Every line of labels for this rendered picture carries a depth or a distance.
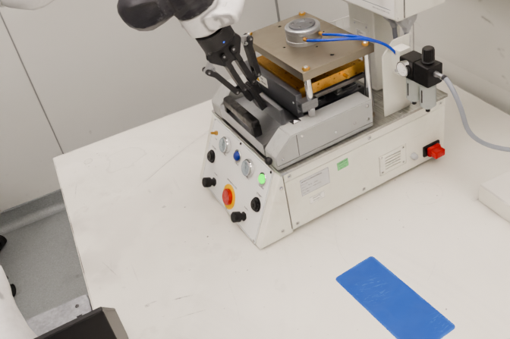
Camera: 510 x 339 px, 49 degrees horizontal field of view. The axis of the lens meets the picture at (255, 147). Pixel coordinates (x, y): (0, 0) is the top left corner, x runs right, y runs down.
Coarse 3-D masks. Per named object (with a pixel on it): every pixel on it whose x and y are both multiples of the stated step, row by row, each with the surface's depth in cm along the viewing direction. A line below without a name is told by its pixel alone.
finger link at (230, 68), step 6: (222, 54) 116; (222, 60) 116; (228, 60) 117; (228, 66) 118; (228, 72) 121; (234, 72) 120; (234, 78) 121; (240, 78) 121; (240, 84) 122; (246, 90) 123
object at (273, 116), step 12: (264, 96) 128; (252, 108) 133; (276, 108) 123; (228, 120) 134; (240, 120) 129; (264, 120) 128; (276, 120) 126; (288, 120) 126; (240, 132) 130; (264, 132) 123; (252, 144) 125; (264, 144) 120
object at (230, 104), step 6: (228, 96) 131; (228, 102) 129; (234, 102) 128; (228, 108) 130; (234, 108) 127; (240, 108) 126; (240, 114) 125; (246, 114) 123; (246, 120) 122; (252, 120) 121; (258, 120) 121; (252, 126) 121; (258, 126) 121; (252, 132) 122; (258, 132) 122
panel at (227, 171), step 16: (224, 128) 138; (240, 144) 131; (224, 160) 138; (240, 160) 131; (256, 160) 125; (208, 176) 145; (224, 176) 138; (240, 176) 131; (256, 176) 125; (272, 176) 119; (240, 192) 131; (256, 192) 125; (240, 208) 131; (240, 224) 132; (256, 224) 125; (256, 240) 126
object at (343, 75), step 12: (264, 60) 132; (360, 60) 124; (276, 72) 126; (288, 72) 125; (336, 72) 122; (348, 72) 123; (360, 72) 125; (288, 84) 122; (300, 84) 120; (312, 84) 120; (324, 84) 121; (336, 84) 123
